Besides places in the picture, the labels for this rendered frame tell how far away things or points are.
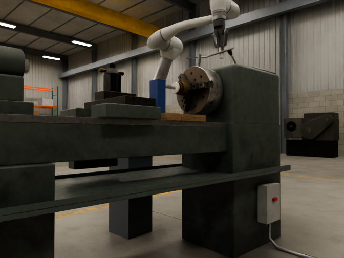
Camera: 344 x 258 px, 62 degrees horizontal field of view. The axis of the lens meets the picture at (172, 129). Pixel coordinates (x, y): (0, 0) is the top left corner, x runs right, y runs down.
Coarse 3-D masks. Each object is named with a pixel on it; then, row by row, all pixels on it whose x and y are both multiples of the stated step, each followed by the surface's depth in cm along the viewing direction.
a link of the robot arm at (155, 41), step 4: (156, 32) 213; (152, 36) 215; (156, 36) 212; (160, 36) 210; (148, 40) 219; (152, 40) 215; (156, 40) 213; (160, 40) 212; (164, 40) 212; (148, 44) 220; (152, 44) 217; (156, 44) 216; (160, 44) 215; (164, 44) 217; (168, 44) 220; (152, 48) 221; (156, 48) 222; (160, 48) 221; (164, 48) 221
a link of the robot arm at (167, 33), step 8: (232, 8) 187; (208, 16) 201; (232, 16) 194; (176, 24) 203; (184, 24) 201; (192, 24) 201; (200, 24) 202; (160, 32) 210; (168, 32) 206; (176, 32) 206; (168, 40) 213
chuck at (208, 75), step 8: (184, 72) 194; (192, 72) 188; (200, 72) 183; (208, 72) 181; (192, 80) 188; (200, 80) 183; (208, 80) 177; (216, 80) 181; (208, 88) 177; (216, 88) 180; (200, 96) 182; (208, 96) 177; (216, 96) 181; (192, 104) 187; (200, 104) 182; (208, 104) 181; (192, 112) 187; (200, 112) 185
